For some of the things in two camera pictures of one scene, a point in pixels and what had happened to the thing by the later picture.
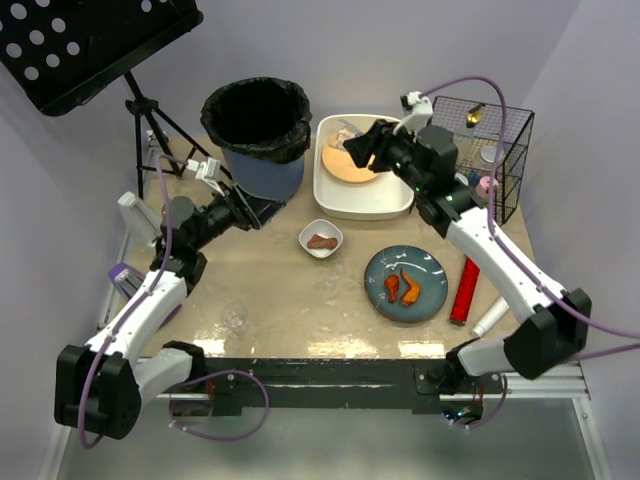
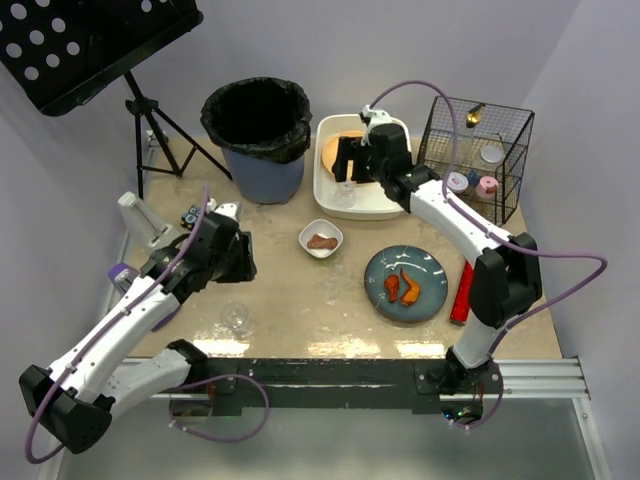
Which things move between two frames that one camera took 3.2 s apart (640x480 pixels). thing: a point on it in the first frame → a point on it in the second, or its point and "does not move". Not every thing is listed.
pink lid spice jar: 482,188 does not move
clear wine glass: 341,131 → 345,196
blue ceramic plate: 421,266 does not move
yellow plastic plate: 343,167 does not move
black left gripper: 242,206 → 240,255
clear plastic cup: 235,316 does not move
